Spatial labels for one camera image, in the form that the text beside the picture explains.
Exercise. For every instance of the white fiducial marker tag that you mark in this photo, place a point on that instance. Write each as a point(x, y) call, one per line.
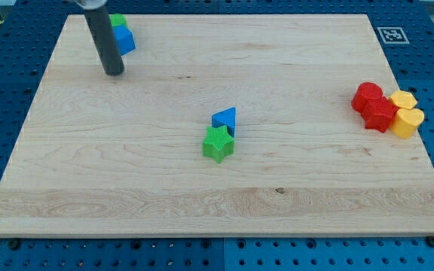
point(392, 35)

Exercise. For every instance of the red cylinder block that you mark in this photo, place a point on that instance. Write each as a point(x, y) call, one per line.
point(365, 92)

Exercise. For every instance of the green block behind cube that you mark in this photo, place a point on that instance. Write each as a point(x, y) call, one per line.
point(118, 20)

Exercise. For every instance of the blue cube block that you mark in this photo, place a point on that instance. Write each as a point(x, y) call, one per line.
point(124, 38)

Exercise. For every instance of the yellow hexagon block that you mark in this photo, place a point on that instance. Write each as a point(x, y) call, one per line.
point(403, 99)

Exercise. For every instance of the light wooden board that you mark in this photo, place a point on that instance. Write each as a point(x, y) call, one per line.
point(121, 157)

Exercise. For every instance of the green star block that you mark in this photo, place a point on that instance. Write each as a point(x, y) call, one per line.
point(217, 143)

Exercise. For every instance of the red star block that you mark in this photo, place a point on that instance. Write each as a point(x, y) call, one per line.
point(379, 114)

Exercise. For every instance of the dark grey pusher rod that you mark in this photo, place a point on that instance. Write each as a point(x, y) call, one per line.
point(101, 30)

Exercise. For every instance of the blue triangle block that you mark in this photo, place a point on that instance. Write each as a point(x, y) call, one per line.
point(225, 118)

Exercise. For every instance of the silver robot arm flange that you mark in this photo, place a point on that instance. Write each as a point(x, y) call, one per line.
point(89, 4)

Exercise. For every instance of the yellow heart block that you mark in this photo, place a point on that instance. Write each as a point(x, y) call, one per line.
point(406, 122)

